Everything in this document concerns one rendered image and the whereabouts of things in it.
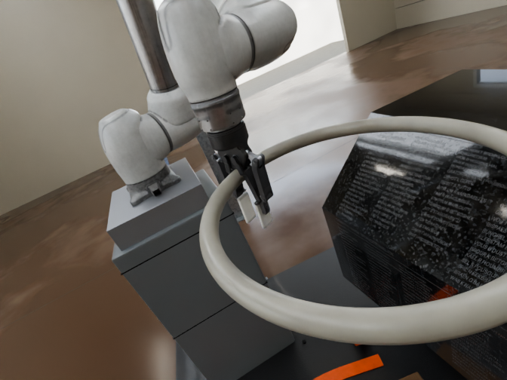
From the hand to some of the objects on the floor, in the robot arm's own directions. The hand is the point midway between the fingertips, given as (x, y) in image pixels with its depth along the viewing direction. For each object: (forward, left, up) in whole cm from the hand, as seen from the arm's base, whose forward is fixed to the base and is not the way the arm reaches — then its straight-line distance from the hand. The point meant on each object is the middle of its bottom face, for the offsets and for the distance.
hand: (255, 210), depth 63 cm
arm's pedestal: (-16, +47, -92) cm, 104 cm away
